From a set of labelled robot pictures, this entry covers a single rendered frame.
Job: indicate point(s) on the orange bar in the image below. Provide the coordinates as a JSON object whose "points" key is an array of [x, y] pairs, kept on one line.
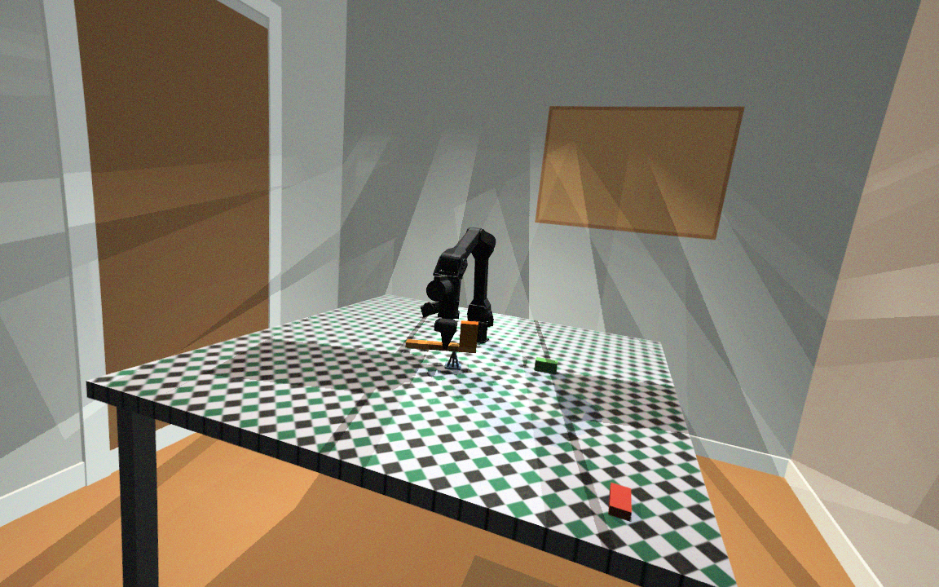
{"points": [[467, 344]]}

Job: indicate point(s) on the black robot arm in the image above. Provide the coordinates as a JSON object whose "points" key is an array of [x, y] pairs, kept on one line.
{"points": [[447, 283]]}

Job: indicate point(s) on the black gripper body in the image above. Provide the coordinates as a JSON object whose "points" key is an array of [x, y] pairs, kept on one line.
{"points": [[449, 312]]}

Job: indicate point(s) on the red rectangular block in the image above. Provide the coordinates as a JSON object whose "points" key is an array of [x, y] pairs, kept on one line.
{"points": [[620, 504]]}

